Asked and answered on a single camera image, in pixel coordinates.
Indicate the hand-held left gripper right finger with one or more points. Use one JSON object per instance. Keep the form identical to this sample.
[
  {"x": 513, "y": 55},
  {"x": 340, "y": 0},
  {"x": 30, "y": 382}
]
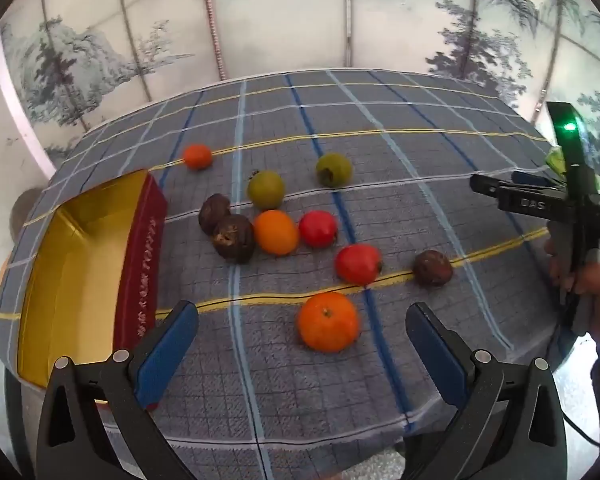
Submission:
[{"x": 437, "y": 352}]

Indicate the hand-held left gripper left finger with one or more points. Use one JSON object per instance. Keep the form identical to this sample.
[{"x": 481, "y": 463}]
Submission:
[{"x": 167, "y": 347}]

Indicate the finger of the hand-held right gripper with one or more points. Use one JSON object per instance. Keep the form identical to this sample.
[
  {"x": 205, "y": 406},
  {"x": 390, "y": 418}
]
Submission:
[
  {"x": 490, "y": 184},
  {"x": 527, "y": 204}
]

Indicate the dark wrinkled passion fruit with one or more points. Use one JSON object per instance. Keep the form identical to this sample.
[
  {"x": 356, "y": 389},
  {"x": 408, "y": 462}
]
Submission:
[
  {"x": 213, "y": 212},
  {"x": 432, "y": 268},
  {"x": 233, "y": 238}
]

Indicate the red tin box gold inside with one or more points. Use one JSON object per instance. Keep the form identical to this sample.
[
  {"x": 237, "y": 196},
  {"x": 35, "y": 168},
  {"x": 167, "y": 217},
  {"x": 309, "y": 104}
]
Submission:
[{"x": 80, "y": 280}]

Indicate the large orange tangerine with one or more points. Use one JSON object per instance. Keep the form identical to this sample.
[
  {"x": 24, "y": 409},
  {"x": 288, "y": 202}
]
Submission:
[{"x": 328, "y": 321}]

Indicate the red round fruit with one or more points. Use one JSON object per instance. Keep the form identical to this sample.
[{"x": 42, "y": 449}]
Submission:
[
  {"x": 318, "y": 229},
  {"x": 358, "y": 264}
]

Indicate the medium smooth orange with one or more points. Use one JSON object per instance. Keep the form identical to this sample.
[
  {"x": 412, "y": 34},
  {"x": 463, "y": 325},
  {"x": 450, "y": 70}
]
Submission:
[{"x": 276, "y": 232}]

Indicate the small reddish orange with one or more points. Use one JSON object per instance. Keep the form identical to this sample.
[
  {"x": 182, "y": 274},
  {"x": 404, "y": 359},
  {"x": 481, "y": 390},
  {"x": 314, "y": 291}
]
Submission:
[{"x": 198, "y": 156}]

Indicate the person's right hand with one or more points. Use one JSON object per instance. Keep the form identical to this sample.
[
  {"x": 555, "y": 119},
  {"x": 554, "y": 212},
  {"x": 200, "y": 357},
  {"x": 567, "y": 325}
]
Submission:
[{"x": 597, "y": 285}]

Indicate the grey plaid tablecloth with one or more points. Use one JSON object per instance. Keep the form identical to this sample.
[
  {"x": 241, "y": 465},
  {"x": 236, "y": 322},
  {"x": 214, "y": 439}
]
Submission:
[{"x": 290, "y": 400}]

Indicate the green round fruit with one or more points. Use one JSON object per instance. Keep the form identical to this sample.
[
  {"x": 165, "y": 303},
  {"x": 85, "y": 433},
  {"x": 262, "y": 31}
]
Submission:
[
  {"x": 266, "y": 189},
  {"x": 334, "y": 169}
]

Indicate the orange stool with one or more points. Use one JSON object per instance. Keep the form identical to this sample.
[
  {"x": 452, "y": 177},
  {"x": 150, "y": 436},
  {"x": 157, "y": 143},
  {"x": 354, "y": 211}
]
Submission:
[{"x": 2, "y": 272}]

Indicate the grey round stool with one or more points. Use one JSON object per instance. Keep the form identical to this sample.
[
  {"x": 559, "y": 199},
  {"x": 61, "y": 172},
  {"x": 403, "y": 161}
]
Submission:
[{"x": 22, "y": 212}]

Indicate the landscape painted folding screen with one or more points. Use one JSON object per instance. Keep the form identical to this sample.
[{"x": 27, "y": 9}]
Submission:
[{"x": 290, "y": 15}]

